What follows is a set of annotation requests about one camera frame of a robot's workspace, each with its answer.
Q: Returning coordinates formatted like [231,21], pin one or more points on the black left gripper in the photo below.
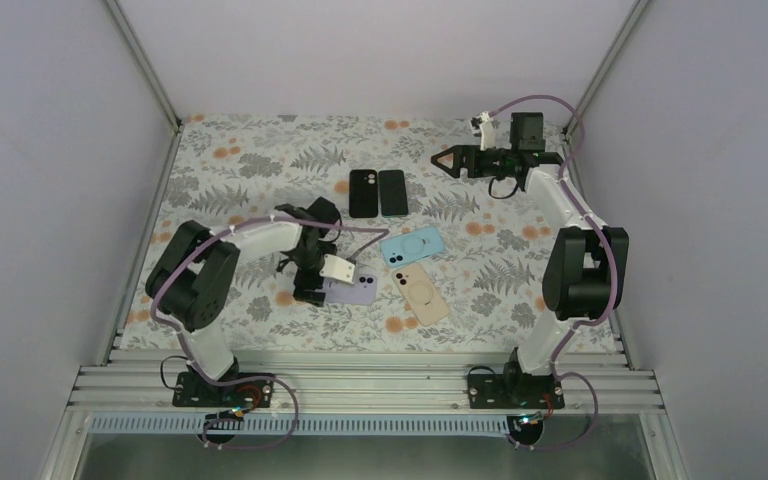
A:
[309,295]

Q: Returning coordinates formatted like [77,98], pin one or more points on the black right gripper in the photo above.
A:
[460,151]

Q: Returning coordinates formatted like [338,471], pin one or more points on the lilac phone case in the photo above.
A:
[361,293]

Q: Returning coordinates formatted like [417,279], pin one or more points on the dark teal smartphone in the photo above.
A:
[393,193]

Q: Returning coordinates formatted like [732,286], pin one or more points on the black phone case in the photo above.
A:
[363,194]

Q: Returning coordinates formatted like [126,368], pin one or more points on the beige phone case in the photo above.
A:
[419,292]

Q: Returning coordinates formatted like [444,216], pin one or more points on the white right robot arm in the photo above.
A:
[583,279]

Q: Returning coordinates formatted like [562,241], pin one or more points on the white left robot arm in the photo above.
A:
[190,283]

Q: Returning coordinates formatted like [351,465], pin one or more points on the light blue phone case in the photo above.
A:
[407,248]

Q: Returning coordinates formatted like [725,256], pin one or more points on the floral patterned table mat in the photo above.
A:
[230,168]

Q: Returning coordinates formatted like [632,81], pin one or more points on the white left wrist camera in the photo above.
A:
[338,269]

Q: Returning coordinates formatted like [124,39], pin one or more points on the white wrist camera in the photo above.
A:
[338,269]
[482,127]

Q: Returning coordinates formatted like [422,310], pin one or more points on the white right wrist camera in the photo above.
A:
[482,127]

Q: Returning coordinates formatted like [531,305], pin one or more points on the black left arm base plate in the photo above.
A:
[192,391]

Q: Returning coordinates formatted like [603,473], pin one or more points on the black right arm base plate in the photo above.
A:
[488,391]

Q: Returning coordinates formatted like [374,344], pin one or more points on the aluminium corner frame post right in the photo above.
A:
[616,47]

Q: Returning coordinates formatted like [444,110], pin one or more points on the aluminium corner frame post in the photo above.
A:
[141,58]
[616,47]

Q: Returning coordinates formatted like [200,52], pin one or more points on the slotted grey cable duct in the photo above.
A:
[307,424]

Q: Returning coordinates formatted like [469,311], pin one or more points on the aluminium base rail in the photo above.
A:
[359,383]

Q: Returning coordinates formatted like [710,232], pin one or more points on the aluminium corner frame post left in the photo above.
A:
[141,58]

